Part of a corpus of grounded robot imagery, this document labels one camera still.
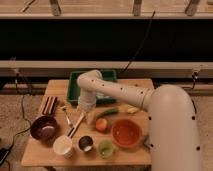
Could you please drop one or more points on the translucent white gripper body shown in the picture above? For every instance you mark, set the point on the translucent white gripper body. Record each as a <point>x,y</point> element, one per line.
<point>88,112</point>

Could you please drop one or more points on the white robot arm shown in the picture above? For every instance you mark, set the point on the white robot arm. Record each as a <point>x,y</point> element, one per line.
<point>173,131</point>

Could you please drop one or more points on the green plastic bin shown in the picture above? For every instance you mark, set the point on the green plastic bin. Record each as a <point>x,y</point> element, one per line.
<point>74,90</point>

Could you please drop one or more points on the orange fruit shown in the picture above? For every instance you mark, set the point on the orange fruit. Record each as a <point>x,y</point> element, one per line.
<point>101,124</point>

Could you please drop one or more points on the green cucumber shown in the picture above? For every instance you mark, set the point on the green cucumber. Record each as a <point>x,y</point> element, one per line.
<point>107,112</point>

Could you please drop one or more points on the small dark bowl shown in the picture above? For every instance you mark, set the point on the small dark bowl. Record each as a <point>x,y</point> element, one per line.
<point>85,143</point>

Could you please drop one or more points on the striped brown block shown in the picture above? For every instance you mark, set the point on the striped brown block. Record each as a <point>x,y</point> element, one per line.
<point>49,105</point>

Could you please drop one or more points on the wooden table board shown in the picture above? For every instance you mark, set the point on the wooden table board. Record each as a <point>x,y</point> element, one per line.
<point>38,154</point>

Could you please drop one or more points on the white cup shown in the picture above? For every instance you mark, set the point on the white cup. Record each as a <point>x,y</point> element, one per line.
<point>63,146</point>

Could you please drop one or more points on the green cup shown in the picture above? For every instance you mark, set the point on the green cup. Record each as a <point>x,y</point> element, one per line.
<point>105,149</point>

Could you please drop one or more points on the orange bowl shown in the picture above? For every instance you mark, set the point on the orange bowl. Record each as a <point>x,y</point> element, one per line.
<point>126,133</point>

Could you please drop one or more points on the dark purple bowl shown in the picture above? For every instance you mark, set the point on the dark purple bowl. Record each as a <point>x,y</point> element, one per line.
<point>43,128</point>

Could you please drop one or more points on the blue sponge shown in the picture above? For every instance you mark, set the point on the blue sponge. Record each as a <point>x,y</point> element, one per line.
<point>146,142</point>

